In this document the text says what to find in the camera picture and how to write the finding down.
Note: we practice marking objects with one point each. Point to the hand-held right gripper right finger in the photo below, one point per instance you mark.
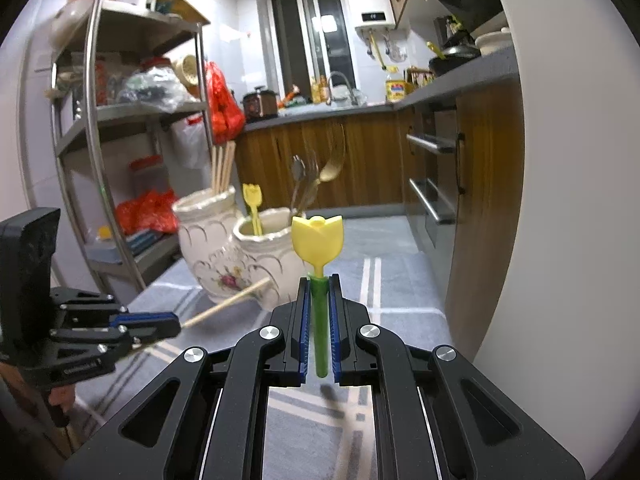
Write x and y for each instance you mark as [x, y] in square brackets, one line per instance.
[336, 325]

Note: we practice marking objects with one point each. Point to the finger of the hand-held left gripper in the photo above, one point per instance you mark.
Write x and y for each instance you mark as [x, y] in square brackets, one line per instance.
[155, 331]
[145, 317]

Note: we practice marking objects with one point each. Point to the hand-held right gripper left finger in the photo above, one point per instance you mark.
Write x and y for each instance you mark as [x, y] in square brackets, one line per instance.
[302, 325]

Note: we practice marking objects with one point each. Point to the wooden chopstick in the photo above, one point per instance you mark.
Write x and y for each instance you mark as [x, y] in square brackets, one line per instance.
[214, 170]
[231, 162]
[225, 303]
[226, 165]
[220, 167]

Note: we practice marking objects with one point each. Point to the white floral ceramic utensil holder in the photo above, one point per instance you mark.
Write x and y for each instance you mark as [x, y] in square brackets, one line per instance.
[210, 245]

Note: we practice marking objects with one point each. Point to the yellow plastic spoon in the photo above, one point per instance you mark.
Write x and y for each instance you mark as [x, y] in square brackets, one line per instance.
[252, 195]

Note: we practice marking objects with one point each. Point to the gold spoon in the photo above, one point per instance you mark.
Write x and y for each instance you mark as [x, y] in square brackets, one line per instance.
[332, 160]

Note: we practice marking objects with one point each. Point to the person's left hand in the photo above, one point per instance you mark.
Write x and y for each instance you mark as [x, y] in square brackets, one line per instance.
[30, 410]

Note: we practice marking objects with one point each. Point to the grey plaid tablecloth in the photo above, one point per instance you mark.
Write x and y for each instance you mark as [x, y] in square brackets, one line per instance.
[390, 300]

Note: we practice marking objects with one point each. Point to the red plastic bag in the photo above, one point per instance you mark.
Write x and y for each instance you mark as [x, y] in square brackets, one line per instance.
[147, 212]
[225, 105]

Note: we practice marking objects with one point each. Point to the red-lidded plastic jar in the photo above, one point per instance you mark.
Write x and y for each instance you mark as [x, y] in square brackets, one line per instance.
[148, 177]

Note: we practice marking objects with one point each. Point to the wooden kitchen cabinet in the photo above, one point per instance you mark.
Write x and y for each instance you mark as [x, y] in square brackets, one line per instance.
[380, 160]

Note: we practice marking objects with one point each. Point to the metal storage rack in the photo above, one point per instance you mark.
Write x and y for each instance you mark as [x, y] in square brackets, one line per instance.
[95, 110]

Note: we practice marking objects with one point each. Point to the white plastic bag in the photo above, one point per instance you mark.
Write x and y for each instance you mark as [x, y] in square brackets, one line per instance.
[190, 142]

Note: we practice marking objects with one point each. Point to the clear plastic bag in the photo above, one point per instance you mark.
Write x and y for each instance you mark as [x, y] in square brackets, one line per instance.
[152, 87]

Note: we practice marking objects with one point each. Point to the dark red rice cooker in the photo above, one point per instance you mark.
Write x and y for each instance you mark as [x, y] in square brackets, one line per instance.
[260, 104]

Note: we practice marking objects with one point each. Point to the amber glass bottle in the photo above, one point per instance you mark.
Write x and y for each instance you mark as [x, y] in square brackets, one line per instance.
[321, 90]

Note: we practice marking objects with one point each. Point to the chrome faucet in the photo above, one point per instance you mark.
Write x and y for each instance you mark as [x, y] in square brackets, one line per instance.
[342, 85]

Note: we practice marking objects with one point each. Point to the yellow cooking oil bottle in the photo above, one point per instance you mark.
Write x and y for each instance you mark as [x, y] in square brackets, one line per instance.
[395, 87]

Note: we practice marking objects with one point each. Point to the yellow plastic colander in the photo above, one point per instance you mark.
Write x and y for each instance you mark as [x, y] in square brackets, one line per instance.
[186, 70]

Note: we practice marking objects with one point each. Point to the kitchen window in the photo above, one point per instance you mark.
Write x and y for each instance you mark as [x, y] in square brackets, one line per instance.
[310, 40]

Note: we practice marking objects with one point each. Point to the black wok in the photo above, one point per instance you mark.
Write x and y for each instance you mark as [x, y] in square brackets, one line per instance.
[455, 60]

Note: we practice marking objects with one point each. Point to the cardboard box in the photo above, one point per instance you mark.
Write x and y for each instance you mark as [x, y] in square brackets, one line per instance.
[180, 6]

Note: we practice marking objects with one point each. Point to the white water heater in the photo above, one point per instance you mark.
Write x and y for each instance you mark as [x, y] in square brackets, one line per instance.
[370, 2]

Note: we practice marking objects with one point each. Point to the white ceramic pot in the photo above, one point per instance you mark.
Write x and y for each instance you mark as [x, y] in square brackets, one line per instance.
[492, 40]

